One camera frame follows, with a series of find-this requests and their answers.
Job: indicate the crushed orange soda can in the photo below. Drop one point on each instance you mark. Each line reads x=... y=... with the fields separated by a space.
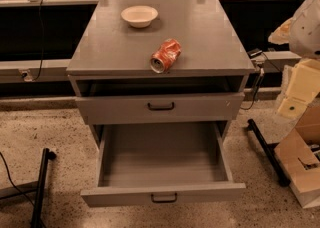
x=167 y=54

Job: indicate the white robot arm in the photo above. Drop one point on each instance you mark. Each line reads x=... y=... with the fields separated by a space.
x=302 y=33

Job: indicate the grey drawer cabinet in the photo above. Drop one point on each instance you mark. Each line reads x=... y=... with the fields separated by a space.
x=113 y=58

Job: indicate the open grey lower drawer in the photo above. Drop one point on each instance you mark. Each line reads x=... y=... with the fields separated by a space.
x=137 y=160

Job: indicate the white paper bowl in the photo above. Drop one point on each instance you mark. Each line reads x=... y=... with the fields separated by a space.
x=139 y=16

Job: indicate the brown cardboard box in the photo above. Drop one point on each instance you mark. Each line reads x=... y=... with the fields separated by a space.
x=299 y=162

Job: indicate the black stand leg left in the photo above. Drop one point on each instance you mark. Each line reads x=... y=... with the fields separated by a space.
x=47 y=155

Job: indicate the black upper drawer handle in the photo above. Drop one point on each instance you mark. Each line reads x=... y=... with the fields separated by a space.
x=167 y=107

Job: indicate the black drawer handle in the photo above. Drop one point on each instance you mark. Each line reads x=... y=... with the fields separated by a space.
x=167 y=107
x=164 y=199

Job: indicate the black lower drawer handle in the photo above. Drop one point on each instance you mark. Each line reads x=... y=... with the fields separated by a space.
x=164 y=199

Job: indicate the black adapter with cable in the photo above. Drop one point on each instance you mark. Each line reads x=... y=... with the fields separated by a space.
x=258 y=58

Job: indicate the wall power outlet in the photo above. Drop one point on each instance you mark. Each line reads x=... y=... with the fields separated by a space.
x=26 y=75

